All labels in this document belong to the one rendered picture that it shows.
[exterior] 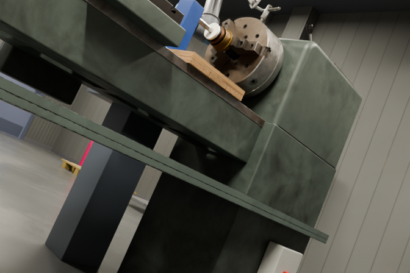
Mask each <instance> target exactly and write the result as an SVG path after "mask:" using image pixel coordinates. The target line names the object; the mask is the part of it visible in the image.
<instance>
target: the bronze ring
mask: <svg viewBox="0 0 410 273"><path fill-rule="evenodd" d="M219 26H220V33H219V34H218V36H217V37H216V38H214V39H213V40H208V39H206V40H207V41H208V42H209V43H210V45H212V46H213V48H214V49H215V50H216V51H227V50H228V49H230V47H229V45H230V44H231V42H232V33H231V31H230V30H227V29H225V28H224V27H221V25H219Z"/></svg>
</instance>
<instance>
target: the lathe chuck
mask: <svg viewBox="0 0 410 273"><path fill-rule="evenodd" d="M234 22H235V27H236V36H237V37H238V38H239V39H246V40H247V41H258V42H259V43H260V44H261V45H262V46H263V47H267V48H270V49H269V50H270V52H269V54H268V57H267V59H265V56H264V55H238V54H237V53H236V52H235V51H233V49H231V48H230V49H228V50H227V51H224V53H226V54H227V55H228V56H229V57H230V58H231V60H232V61H229V62H228V63H227V64H226V66H225V67H224V68H223V69H222V70H221V71H220V72H221V73H222V74H223V75H225V76H226V77H227V78H228V79H230V80H231V81H232V82H234V83H235V84H236V85H237V86H239V87H240V88H241V89H242V90H244V91H245V94H246V93H249V92H251V91H253V90H255V89H257V88H258V87H259V86H261V85H262V84H263V83H264V82H265V81H266V80H267V79H268V78H269V77H270V75H271V74H272V72H273V70H274V68H275V66H276V64H277V62H278V58H279V43H278V39H277V38H276V36H275V35H274V34H273V32H272V31H271V30H270V29H269V28H268V27H267V26H266V25H265V24H264V23H263V22H262V21H260V20H259V19H257V18H252V17H244V18H239V19H237V20H234ZM212 48H213V46H212V45H210V44H209V46H208V48H207V50H206V53H205V56H204V60H205V61H207V62H208V63H210V62H211V61H210V60H209V57H210V56H211V55H212V54H213V53H212V52H211V51H210V50H211V49H212ZM251 79H257V82H256V83H255V84H253V85H251V84H249V82H250V80H251Z"/></svg>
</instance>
